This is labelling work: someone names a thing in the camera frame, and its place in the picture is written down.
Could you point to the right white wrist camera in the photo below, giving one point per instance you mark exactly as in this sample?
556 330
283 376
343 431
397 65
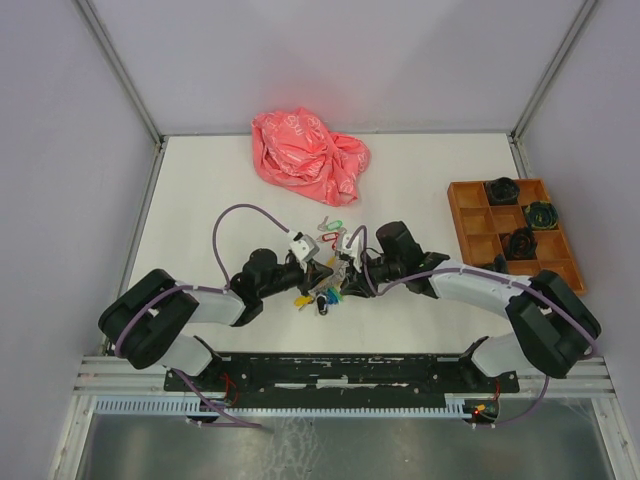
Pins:
349 249

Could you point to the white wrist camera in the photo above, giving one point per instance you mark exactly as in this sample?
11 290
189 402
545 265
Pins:
349 249
303 246

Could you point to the green black coiled item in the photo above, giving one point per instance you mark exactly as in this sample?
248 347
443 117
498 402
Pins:
541 216

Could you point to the green tag key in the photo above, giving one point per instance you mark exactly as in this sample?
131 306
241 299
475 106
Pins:
327 225

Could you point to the red tag key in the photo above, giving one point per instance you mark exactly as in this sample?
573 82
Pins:
329 237

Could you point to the crumpled pink cloth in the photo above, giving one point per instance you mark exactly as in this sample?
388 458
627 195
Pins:
296 151

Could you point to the wooden compartment tray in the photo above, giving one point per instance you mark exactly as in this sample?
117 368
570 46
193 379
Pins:
512 226

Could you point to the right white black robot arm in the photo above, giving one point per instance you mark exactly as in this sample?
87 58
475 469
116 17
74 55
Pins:
551 328

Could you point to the black coiled item top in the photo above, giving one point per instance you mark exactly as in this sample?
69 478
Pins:
502 191

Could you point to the black coiled item lower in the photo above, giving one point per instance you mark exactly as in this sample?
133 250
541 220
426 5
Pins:
519 245

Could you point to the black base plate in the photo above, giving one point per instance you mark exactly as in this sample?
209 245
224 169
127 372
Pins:
332 381

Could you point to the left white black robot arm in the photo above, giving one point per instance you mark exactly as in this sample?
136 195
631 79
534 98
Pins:
145 325

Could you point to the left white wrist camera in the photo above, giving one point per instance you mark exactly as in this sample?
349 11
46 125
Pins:
303 246

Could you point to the large metal keyring with keys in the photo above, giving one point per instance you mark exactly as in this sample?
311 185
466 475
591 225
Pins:
328 292

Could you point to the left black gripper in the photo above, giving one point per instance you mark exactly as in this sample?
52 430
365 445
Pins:
311 273

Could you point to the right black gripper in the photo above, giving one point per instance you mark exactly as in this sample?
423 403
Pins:
358 284

